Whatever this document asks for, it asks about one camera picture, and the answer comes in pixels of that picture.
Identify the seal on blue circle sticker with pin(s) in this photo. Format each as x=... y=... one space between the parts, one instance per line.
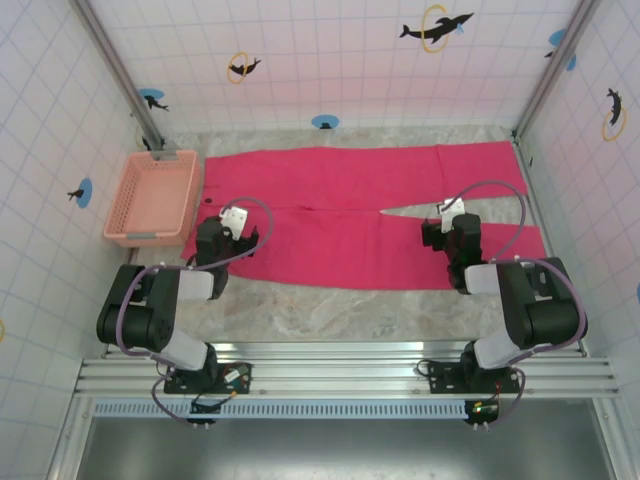
x=84 y=192

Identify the shark on blue circle sticker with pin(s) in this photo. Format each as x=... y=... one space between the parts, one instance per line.
x=151 y=97

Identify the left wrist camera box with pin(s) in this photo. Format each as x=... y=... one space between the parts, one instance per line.
x=235 y=217

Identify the aluminium corner post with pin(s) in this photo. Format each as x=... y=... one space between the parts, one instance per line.
x=120 y=75
x=555 y=70

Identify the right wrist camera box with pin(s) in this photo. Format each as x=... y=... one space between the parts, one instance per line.
x=452 y=206

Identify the pink plastic basket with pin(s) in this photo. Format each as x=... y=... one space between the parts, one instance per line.
x=150 y=200

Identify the blue patch sticker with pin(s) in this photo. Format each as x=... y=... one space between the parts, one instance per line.
x=557 y=36

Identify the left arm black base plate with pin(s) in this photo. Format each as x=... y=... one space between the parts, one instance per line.
x=172 y=386

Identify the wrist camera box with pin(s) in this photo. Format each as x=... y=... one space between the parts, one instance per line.
x=452 y=206
x=235 y=217

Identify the blue oval sticker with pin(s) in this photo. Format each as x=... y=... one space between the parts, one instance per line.
x=325 y=121

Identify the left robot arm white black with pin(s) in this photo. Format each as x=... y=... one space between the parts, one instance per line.
x=150 y=320

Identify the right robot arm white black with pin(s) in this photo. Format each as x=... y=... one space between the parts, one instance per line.
x=545 y=320

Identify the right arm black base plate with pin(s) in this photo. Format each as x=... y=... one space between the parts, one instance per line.
x=445 y=384

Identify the aluminium rail beam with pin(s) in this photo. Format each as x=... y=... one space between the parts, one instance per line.
x=340 y=372

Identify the black connector box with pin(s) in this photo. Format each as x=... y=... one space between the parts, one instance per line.
x=482 y=411
x=205 y=410

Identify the grey metal panel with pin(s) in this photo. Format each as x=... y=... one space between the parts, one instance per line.
x=350 y=450

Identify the pink long pants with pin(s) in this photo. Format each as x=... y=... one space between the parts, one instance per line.
x=350 y=240

